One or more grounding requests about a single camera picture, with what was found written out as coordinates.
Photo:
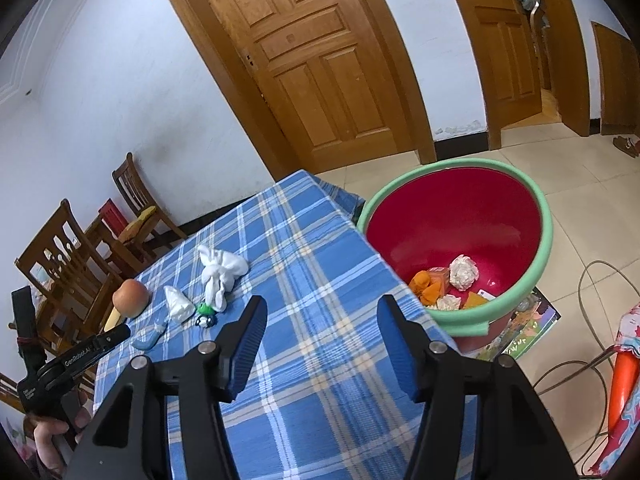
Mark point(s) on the large wooden chair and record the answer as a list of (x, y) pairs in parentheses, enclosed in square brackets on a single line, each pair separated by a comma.
[(60, 240)]

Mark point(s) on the wooden chair with cushion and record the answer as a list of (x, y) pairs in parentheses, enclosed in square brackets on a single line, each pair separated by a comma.
[(130, 180)]

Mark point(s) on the yellow seat cushion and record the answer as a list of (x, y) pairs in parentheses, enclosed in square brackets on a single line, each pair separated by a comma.
[(137, 225)]

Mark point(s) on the orange peel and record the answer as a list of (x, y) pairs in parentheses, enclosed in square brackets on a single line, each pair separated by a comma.
[(425, 290)]

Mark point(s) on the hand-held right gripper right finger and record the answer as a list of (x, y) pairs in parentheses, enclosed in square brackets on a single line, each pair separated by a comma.
[(400, 355)]

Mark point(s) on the reddish apple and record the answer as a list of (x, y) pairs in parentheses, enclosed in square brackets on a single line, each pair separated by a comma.
[(130, 297)]

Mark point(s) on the open wooden door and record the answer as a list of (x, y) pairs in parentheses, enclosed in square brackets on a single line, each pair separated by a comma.
[(505, 50)]

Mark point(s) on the light blue curved object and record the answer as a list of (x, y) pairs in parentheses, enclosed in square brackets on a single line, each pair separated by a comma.
[(145, 345)]

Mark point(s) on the green frog toy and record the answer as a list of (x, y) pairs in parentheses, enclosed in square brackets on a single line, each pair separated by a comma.
[(205, 317)]

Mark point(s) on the white knotted towel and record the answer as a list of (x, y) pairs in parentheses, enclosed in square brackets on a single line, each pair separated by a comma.
[(217, 270)]

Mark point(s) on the orange wrapper piece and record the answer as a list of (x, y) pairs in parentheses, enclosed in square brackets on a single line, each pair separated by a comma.
[(474, 301)]

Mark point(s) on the grey hanging cloth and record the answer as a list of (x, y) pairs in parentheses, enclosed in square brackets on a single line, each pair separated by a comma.
[(532, 5)]

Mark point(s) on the small crumpled paper ball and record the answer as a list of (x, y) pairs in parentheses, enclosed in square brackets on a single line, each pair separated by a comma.
[(447, 302)]

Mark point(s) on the pair of brown shoes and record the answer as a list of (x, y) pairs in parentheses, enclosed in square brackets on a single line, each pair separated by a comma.
[(625, 146)]

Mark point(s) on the colourful picture book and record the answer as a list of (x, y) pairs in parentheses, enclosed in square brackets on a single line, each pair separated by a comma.
[(530, 320)]

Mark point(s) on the blue plaid tablecloth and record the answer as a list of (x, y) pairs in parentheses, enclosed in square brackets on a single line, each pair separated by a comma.
[(300, 240)]

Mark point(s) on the small red chair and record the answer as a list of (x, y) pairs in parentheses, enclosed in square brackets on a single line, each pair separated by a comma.
[(112, 215)]

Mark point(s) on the red bin with green rim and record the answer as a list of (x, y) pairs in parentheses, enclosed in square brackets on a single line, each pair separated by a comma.
[(450, 210)]

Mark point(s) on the white crumpled plastic bag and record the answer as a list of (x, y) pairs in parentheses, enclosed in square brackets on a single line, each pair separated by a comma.
[(180, 305)]

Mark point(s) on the stool with floral cover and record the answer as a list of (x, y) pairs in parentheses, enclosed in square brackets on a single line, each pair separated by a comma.
[(625, 385)]

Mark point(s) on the wooden board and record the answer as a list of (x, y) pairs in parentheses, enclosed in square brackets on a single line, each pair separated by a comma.
[(615, 85)]

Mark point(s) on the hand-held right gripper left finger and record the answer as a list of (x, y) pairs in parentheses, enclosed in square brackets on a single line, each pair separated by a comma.
[(247, 350)]

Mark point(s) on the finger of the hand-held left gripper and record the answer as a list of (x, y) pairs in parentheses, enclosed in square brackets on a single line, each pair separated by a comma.
[(107, 338)]

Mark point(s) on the closed wooden door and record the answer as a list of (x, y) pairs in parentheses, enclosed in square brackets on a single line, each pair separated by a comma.
[(310, 60)]

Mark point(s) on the person's left hand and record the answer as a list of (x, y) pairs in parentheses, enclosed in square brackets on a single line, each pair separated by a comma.
[(50, 445)]

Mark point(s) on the large crumpled paper ball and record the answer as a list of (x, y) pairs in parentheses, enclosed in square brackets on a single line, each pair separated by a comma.
[(462, 272)]

